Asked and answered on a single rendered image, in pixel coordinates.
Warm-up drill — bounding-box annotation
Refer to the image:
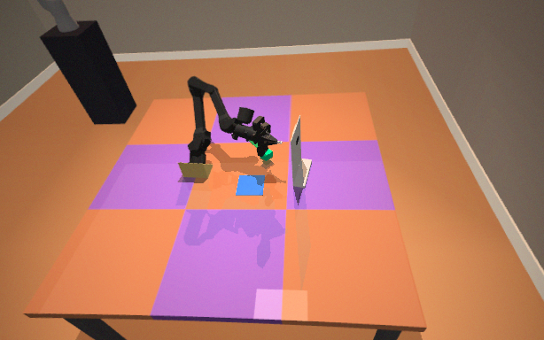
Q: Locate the blue flat square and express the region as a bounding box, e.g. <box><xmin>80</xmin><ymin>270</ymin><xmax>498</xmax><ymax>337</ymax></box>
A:
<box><xmin>236</xmin><ymin>175</ymin><xmax>265</xmax><ymax>195</ymax></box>

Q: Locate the green cube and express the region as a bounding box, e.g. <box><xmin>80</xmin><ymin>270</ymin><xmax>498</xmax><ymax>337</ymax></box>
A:
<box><xmin>260</xmin><ymin>149</ymin><xmax>273</xmax><ymax>161</ymax></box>

